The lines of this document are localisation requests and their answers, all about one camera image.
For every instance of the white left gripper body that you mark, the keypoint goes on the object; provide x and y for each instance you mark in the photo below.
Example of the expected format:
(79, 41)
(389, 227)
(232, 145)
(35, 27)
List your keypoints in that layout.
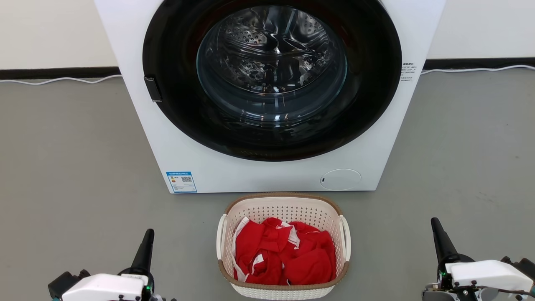
(104, 287)

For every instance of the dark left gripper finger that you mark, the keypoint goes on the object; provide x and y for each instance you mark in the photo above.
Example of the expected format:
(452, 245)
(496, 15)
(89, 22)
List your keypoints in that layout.
(144, 257)

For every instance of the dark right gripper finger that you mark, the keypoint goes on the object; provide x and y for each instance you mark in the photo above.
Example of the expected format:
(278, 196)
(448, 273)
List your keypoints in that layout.
(443, 246)

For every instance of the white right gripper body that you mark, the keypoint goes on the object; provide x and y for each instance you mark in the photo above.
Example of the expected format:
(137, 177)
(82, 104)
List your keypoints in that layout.
(485, 274)

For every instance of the white perforated laundry basket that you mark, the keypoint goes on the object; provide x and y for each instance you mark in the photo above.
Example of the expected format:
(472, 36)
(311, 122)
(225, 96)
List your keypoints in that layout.
(284, 207)

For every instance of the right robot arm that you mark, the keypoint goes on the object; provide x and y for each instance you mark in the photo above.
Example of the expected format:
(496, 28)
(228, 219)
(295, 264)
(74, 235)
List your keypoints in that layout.
(524, 267)

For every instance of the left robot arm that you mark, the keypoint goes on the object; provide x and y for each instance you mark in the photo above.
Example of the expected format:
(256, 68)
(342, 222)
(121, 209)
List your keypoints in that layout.
(62, 282)

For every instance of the red and white garment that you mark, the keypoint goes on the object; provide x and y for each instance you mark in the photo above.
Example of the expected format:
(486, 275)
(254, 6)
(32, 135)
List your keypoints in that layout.
(307, 263)

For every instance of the blue energy label sticker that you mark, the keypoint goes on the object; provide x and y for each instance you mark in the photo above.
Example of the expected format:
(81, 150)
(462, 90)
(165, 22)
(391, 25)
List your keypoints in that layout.
(181, 182)

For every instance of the round white filter cover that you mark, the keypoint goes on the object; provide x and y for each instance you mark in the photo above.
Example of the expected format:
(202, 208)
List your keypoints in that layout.
(341, 179)

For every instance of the white front-load washing machine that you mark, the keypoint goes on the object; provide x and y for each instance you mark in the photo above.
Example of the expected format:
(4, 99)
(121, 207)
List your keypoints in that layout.
(250, 177)

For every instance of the black round washer door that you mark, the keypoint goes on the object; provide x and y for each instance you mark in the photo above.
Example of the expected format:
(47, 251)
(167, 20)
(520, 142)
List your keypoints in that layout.
(374, 83)

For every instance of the small printed text sticker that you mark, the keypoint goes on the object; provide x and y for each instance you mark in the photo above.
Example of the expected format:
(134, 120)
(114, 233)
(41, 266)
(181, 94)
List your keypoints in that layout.
(408, 72)

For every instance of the black baseboard strip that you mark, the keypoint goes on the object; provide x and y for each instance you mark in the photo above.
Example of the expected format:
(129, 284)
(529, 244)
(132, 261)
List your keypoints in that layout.
(480, 63)
(58, 72)

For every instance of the steel washer drum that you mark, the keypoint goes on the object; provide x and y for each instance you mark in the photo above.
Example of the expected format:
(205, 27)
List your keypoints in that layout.
(269, 42)

